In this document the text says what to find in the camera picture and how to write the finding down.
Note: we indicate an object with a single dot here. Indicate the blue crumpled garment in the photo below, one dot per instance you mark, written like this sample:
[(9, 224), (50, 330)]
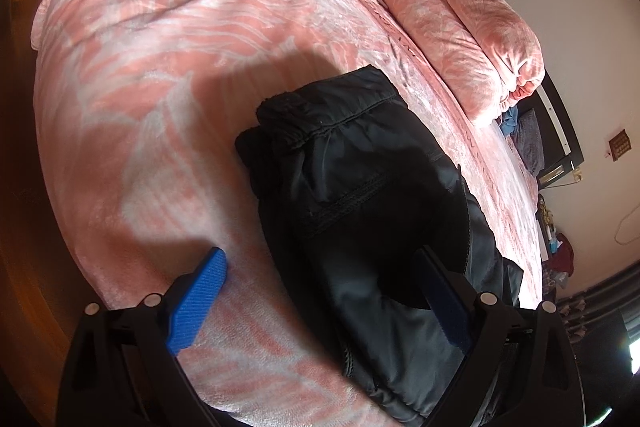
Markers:
[(508, 121)]

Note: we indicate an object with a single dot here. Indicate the black bedside table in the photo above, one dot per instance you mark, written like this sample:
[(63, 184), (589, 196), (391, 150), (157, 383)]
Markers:
[(547, 227)]

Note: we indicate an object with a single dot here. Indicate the black wooden headboard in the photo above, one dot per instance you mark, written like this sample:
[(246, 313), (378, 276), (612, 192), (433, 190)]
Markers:
[(559, 143)]

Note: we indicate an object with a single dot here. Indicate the black quilted pants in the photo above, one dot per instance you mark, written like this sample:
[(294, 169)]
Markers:
[(353, 192)]

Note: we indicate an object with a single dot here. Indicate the brown wall ornament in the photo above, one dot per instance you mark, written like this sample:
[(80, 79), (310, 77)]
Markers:
[(619, 145)]

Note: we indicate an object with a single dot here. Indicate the pink sweet dream bedspread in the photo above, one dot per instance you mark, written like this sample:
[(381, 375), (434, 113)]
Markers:
[(137, 107)]

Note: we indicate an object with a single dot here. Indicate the dark patterned curtain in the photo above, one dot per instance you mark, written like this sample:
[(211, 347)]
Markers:
[(609, 309)]

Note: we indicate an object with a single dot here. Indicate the dark grey pillow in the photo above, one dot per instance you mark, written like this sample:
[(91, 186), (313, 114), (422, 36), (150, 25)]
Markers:
[(528, 142)]

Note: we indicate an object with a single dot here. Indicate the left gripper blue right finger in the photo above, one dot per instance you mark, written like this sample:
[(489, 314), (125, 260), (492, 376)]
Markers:
[(447, 294)]

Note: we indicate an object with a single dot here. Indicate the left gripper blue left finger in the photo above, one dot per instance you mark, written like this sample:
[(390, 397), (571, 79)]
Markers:
[(190, 298)]

